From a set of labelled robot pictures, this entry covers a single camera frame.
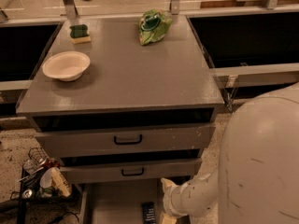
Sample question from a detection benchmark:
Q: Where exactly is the white paper bowl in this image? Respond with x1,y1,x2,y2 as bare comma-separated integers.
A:
42,51,91,82

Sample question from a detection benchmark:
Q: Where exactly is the grey drawer cabinet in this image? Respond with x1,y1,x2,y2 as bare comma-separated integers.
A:
16,14,225,224

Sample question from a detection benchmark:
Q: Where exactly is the green yellow sponge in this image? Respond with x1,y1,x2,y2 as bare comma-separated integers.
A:
70,24,91,44

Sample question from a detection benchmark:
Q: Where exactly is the white cup in rack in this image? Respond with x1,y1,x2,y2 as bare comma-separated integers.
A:
39,167,58,189

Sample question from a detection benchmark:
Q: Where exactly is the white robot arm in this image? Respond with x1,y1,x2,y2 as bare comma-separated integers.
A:
159,83,299,224

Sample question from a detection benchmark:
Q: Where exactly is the green chip bag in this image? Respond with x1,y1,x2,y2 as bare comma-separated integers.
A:
138,9,172,46

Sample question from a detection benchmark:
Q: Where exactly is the grey middle drawer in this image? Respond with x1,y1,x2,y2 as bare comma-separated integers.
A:
61,158,202,184

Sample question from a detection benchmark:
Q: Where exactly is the grey top drawer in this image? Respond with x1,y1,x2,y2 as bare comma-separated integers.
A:
36,125,215,158

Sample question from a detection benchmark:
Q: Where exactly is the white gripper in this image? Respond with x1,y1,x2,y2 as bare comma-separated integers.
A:
160,177,194,224

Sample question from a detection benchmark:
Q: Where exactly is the grey open bottom drawer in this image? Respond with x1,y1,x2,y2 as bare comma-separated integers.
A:
79,179,164,224

